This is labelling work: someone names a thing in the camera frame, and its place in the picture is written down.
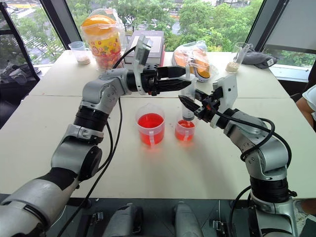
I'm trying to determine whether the glass beaker with grains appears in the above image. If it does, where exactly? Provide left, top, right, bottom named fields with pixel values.
left=225, top=41, right=250, bottom=74

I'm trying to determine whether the orange-lid jar in plastic bag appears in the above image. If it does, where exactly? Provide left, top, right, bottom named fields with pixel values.
left=80, top=8, right=127, bottom=73

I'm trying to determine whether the grey folded cloth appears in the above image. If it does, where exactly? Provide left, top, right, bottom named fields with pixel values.
left=241, top=47, right=279, bottom=70

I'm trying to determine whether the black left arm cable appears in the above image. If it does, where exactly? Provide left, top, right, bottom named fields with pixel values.
left=56, top=45, right=137, bottom=237

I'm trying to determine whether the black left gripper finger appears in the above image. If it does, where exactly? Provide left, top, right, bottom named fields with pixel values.
left=157, top=78, right=193, bottom=94
left=157, top=66, right=186, bottom=79

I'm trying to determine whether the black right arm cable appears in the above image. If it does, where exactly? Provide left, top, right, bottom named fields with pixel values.
left=214, top=111, right=293, bottom=237

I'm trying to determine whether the black strap buckle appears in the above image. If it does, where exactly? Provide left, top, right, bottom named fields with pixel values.
left=211, top=218, right=229, bottom=236
left=89, top=211, right=104, bottom=226

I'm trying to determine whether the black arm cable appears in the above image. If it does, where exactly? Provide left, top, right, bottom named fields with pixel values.
left=214, top=111, right=293, bottom=237
left=56, top=45, right=137, bottom=237

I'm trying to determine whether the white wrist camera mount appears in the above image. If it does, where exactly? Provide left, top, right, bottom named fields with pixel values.
left=132, top=34, right=154, bottom=96
left=212, top=74, right=238, bottom=129

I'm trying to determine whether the orange item in plastic bag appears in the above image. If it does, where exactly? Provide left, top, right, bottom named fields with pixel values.
left=172, top=40, right=220, bottom=83

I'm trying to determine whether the clear plastic syringe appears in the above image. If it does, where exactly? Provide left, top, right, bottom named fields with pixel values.
left=181, top=63, right=198, bottom=122

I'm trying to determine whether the dark grey rounded shape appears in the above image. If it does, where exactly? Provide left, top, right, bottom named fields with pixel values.
left=173, top=201, right=204, bottom=237
left=102, top=203, right=144, bottom=237

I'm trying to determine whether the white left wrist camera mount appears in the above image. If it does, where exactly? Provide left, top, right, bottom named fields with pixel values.
left=132, top=34, right=154, bottom=96

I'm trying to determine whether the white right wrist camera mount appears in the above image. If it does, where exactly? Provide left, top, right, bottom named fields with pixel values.
left=212, top=74, right=238, bottom=129

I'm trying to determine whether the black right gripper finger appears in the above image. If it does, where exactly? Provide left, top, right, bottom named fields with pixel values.
left=194, top=88, right=211, bottom=101
left=178, top=95, right=202, bottom=116

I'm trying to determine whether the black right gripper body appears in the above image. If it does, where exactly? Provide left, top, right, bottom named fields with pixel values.
left=194, top=87, right=223, bottom=123

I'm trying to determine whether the large cup with red liquid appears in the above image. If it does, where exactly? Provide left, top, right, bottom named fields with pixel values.
left=135, top=104, right=166, bottom=149

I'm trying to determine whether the dark hardcover book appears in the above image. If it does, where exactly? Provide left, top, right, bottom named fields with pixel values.
left=123, top=30, right=165, bottom=66

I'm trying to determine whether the small measuring cup with grains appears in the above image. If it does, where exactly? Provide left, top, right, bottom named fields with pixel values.
left=68, top=40, right=91, bottom=66

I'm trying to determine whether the grey black bag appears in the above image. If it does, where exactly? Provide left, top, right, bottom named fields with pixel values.
left=0, top=61, right=41, bottom=86

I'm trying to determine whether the small cup with red liquid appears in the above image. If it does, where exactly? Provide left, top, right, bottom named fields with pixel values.
left=174, top=118, right=197, bottom=147

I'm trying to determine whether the person in white shirt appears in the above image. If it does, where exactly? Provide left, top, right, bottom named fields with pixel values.
left=295, top=83, right=316, bottom=124

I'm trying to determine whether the black metal frame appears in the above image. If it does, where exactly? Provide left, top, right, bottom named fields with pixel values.
left=0, top=1, right=41, bottom=82

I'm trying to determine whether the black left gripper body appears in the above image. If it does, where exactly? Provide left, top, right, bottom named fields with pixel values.
left=141, top=63, right=160, bottom=97

